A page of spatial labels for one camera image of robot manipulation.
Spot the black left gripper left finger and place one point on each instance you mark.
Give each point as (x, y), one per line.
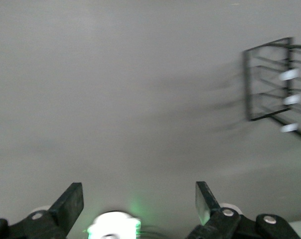
(68, 206)

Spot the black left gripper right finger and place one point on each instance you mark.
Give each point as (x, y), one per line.
(205, 199)

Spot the dark grey table mat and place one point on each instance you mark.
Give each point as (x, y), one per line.
(115, 99)

